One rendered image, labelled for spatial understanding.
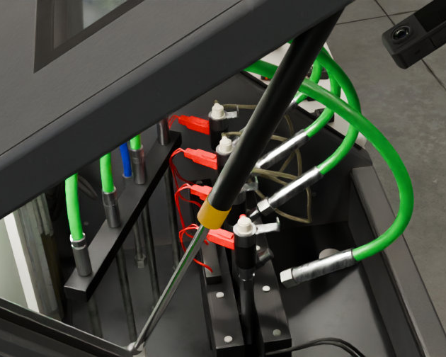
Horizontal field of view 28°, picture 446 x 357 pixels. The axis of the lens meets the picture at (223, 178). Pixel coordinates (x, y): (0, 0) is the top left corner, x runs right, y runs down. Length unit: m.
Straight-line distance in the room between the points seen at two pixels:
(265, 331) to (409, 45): 0.44
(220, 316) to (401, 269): 0.28
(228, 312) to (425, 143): 1.98
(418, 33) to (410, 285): 0.46
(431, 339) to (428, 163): 1.82
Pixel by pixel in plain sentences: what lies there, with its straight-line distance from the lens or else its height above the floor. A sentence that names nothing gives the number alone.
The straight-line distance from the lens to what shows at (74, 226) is 1.05.
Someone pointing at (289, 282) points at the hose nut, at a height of 1.15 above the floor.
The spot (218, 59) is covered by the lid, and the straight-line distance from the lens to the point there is 0.49.
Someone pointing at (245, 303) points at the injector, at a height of 1.01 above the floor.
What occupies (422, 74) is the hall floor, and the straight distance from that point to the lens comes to 3.44.
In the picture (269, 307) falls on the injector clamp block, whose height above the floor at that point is 0.98.
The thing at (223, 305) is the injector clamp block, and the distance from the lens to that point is 1.21.
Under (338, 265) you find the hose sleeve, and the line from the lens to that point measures 0.98.
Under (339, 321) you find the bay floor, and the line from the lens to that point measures 1.39.
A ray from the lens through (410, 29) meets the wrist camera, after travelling 0.95.
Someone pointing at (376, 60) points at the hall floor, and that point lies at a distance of 3.50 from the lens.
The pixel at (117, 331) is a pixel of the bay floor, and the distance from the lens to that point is 1.40.
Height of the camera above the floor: 1.88
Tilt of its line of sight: 40 degrees down
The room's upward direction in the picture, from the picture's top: 3 degrees counter-clockwise
